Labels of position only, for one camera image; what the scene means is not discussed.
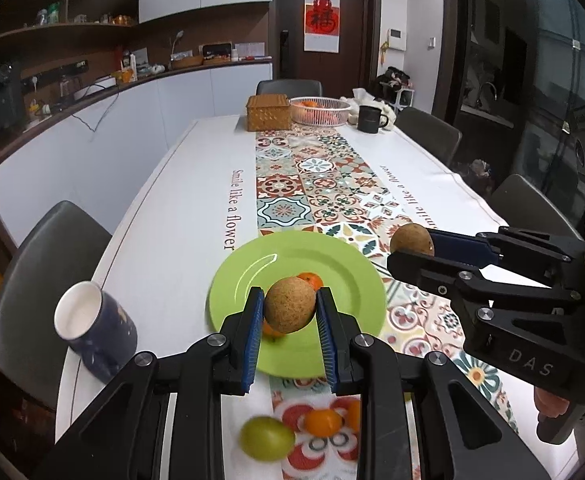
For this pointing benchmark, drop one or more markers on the grey chair far end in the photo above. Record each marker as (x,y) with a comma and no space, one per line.
(292,88)

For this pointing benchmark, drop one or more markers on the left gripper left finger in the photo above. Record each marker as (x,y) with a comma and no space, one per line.
(173,401)

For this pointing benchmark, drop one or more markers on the red fu door poster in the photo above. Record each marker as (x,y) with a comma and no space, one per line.
(321,26)

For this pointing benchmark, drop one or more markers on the grey chair right far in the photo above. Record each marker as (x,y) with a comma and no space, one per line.
(436,136)

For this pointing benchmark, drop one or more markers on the black mug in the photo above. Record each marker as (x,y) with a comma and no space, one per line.
(371,119)

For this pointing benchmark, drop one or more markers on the grey chair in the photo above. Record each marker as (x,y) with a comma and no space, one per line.
(64,248)
(523,206)
(436,136)

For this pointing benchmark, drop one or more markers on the grey chair near left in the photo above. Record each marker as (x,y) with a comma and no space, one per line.
(64,248)

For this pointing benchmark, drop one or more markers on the patterned table runner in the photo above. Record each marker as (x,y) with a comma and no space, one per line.
(360,188)

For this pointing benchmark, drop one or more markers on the wire fruit basket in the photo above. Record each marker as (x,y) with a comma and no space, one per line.
(319,111)

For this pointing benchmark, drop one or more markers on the grey chair right near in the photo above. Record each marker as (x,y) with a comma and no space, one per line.
(523,206)

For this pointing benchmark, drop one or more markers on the orange tangerine with stem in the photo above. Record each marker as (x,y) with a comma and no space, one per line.
(314,280)

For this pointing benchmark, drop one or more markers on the white cloth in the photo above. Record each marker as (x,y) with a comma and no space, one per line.
(363,98)

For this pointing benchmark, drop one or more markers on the person's right hand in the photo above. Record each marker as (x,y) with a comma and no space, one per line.
(549,405)

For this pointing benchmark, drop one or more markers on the green plate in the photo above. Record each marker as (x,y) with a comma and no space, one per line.
(290,267)

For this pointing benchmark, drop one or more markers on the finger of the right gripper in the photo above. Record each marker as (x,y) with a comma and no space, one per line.
(464,282)
(513,249)

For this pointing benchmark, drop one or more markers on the woven wicker box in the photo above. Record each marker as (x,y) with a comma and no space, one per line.
(266,112)

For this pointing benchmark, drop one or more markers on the large green apple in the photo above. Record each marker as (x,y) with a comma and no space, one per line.
(266,439)

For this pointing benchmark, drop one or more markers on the dark blue mug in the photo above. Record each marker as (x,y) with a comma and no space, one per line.
(97,328)

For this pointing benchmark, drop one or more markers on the black water dispenser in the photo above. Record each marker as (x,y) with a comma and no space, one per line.
(12,110)

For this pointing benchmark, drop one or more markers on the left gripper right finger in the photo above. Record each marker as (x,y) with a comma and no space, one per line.
(459,434)

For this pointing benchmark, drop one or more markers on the small orange tangerine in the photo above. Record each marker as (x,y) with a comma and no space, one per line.
(323,423)
(353,415)

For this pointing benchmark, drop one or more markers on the brown longan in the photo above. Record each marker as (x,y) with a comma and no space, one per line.
(289,304)
(414,238)

